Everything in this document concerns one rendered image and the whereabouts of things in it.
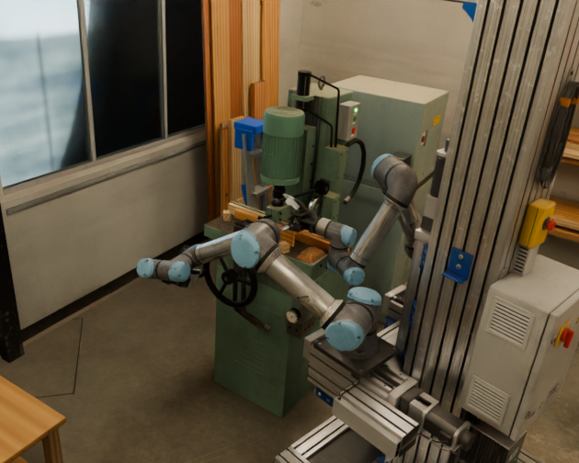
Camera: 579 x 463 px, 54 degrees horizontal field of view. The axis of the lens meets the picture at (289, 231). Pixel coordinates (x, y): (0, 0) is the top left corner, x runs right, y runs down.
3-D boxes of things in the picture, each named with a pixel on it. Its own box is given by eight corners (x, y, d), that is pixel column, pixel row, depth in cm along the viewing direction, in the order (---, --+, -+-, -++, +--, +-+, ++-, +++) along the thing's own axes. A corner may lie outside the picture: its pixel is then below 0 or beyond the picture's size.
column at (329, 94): (277, 231, 291) (287, 88, 259) (300, 217, 308) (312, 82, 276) (314, 244, 280) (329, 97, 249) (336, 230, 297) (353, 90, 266)
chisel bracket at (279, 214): (264, 223, 263) (265, 206, 259) (281, 214, 274) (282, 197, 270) (278, 228, 260) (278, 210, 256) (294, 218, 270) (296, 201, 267)
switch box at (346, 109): (334, 138, 264) (338, 103, 257) (345, 133, 272) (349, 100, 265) (346, 141, 262) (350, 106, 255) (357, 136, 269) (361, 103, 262)
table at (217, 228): (189, 242, 264) (189, 231, 262) (231, 221, 288) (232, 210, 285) (299, 287, 236) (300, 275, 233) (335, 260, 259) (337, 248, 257)
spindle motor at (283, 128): (252, 179, 253) (255, 110, 240) (275, 170, 267) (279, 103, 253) (285, 190, 245) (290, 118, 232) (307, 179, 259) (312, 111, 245)
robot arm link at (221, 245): (283, 206, 204) (187, 241, 231) (268, 217, 195) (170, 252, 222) (296, 234, 206) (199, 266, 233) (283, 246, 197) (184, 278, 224)
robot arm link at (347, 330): (380, 318, 191) (257, 213, 197) (366, 342, 178) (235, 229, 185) (360, 338, 197) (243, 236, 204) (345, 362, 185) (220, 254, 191)
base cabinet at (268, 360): (212, 380, 305) (214, 265, 273) (275, 331, 349) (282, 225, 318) (281, 419, 283) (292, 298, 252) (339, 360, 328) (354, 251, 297)
